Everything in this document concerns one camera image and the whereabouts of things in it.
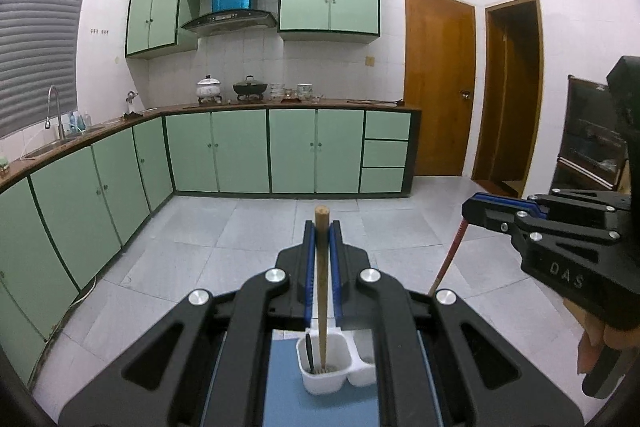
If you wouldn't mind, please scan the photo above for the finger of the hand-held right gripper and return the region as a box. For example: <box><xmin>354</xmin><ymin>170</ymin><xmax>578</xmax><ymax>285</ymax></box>
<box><xmin>474</xmin><ymin>189</ymin><xmax>632</xmax><ymax>228</ymax></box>
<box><xmin>461</xmin><ymin>198</ymin><xmax>622</xmax><ymax>244</ymax></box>

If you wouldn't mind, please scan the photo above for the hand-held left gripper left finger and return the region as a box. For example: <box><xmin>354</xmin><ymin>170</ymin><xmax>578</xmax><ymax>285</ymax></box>
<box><xmin>59</xmin><ymin>219</ymin><xmax>317</xmax><ymax>427</ymax></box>

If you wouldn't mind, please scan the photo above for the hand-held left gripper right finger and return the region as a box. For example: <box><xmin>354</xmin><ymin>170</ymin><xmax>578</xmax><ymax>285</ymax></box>
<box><xmin>327</xmin><ymin>219</ymin><xmax>584</xmax><ymax>427</ymax></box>

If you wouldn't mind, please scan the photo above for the light wooden chopstick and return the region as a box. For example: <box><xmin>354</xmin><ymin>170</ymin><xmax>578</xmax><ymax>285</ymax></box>
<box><xmin>314</xmin><ymin>204</ymin><xmax>331</xmax><ymax>370</ymax></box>

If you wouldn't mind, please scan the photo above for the red chopstick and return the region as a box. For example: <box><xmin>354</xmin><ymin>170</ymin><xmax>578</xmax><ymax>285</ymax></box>
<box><xmin>427</xmin><ymin>218</ymin><xmax>469</xmax><ymax>297</ymax></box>

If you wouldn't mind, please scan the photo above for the white plastic utensil holder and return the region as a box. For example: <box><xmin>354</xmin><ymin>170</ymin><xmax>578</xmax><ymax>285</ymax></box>
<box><xmin>296</xmin><ymin>328</ymin><xmax>378</xmax><ymax>397</ymax></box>

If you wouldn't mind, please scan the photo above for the person's right hand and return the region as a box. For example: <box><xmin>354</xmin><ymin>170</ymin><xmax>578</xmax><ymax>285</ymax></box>
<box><xmin>575</xmin><ymin>302</ymin><xmax>628</xmax><ymax>378</ymax></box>

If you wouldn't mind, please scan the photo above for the dark glass display cabinet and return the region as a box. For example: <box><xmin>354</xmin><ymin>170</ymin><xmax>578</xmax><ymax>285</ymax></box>
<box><xmin>549</xmin><ymin>74</ymin><xmax>632</xmax><ymax>196</ymax></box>

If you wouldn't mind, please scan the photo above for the blue table mat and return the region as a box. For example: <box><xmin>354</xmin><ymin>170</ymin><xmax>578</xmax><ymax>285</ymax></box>
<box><xmin>200</xmin><ymin>329</ymin><xmax>446</xmax><ymax>427</ymax></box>

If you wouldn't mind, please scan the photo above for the wooden door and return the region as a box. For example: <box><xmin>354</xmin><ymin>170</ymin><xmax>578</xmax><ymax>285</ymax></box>
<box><xmin>403</xmin><ymin>0</ymin><xmax>477</xmax><ymax>178</ymax></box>

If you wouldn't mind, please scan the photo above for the green base kitchen cabinet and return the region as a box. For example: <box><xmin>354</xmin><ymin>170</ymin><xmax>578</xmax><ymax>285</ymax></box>
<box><xmin>0</xmin><ymin>106</ymin><xmax>423</xmax><ymax>388</ymax></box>

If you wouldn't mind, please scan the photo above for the black wok with lid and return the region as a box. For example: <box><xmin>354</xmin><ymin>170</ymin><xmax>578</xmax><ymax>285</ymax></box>
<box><xmin>232</xmin><ymin>75</ymin><xmax>269</xmax><ymax>102</ymax></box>

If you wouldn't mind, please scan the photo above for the white lidded pot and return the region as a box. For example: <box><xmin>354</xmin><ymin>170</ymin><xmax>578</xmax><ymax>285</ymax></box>
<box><xmin>196</xmin><ymin>75</ymin><xmax>224</xmax><ymax>104</ymax></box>

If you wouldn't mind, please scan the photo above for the brown kitchen countertop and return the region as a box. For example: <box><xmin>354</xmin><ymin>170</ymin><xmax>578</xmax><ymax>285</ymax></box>
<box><xmin>0</xmin><ymin>98</ymin><xmax>423</xmax><ymax>194</ymax></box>

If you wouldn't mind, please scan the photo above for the range hood with blue film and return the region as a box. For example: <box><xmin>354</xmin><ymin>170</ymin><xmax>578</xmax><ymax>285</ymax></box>
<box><xmin>180</xmin><ymin>0</ymin><xmax>279</xmax><ymax>34</ymax></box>

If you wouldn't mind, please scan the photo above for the chrome kitchen faucet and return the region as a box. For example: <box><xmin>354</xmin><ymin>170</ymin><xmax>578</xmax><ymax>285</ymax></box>
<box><xmin>45</xmin><ymin>85</ymin><xmax>67</xmax><ymax>140</ymax></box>

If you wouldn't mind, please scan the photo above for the grey window blind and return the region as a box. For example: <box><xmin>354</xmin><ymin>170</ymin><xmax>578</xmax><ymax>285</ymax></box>
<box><xmin>0</xmin><ymin>0</ymin><xmax>96</xmax><ymax>138</ymax></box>

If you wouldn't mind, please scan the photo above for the open wooden door frame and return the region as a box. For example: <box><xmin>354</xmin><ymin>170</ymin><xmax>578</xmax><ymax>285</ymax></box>
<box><xmin>470</xmin><ymin>0</ymin><xmax>545</xmax><ymax>198</ymax></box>

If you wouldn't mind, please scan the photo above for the green wall cabinet with four doors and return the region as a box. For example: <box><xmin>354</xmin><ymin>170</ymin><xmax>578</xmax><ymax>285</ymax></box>
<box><xmin>125</xmin><ymin>0</ymin><xmax>199</xmax><ymax>60</ymax></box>

